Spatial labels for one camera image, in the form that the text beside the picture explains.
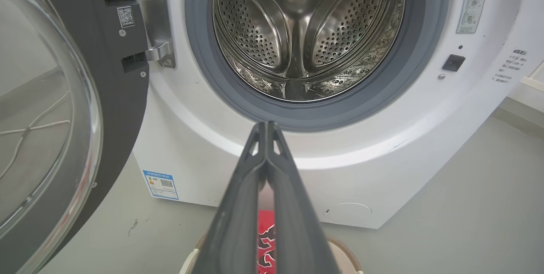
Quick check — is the white text sticker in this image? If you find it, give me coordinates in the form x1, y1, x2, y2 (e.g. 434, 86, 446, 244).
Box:
492, 47, 530, 84

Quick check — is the black door latch socket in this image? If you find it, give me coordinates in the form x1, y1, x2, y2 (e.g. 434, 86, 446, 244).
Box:
442, 54, 466, 72

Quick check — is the blue energy label sticker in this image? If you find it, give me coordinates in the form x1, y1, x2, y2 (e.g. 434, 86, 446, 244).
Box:
143, 170, 179, 201

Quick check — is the stainless steel washing machine drum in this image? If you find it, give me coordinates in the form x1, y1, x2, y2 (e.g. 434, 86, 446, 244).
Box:
212, 0, 406, 103

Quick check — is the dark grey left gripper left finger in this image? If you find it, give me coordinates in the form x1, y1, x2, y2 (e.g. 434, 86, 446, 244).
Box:
193, 121, 268, 274

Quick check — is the grey rubber door gasket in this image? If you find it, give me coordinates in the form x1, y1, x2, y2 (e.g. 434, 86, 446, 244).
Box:
184, 0, 450, 132

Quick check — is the white front-load washing machine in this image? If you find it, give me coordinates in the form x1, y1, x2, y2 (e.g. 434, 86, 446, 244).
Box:
127, 0, 544, 230

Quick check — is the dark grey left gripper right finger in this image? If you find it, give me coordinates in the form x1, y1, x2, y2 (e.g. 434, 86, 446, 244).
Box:
266, 121, 340, 274

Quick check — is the QR code sticker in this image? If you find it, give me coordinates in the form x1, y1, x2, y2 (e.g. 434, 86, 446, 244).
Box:
116, 6, 136, 28

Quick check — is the round white filter cover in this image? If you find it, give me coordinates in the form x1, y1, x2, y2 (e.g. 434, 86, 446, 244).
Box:
323, 203, 372, 226

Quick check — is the white wall baseboard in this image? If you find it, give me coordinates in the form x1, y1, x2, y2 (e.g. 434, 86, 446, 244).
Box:
508, 59, 544, 113

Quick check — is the cream perforated laundry basket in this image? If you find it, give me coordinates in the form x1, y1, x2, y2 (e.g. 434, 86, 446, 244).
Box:
178, 236, 364, 274

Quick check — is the red garment with white trim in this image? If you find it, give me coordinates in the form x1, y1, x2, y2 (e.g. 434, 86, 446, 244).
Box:
257, 210, 276, 274

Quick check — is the washing machine door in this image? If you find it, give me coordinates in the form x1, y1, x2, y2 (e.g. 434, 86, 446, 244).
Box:
0, 0, 150, 274

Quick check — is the silver metal door hinge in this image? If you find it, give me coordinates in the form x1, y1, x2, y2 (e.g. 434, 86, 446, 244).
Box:
132, 0, 177, 69

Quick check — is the grey warning label sticker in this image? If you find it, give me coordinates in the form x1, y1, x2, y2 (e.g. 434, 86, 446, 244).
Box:
456, 0, 492, 34

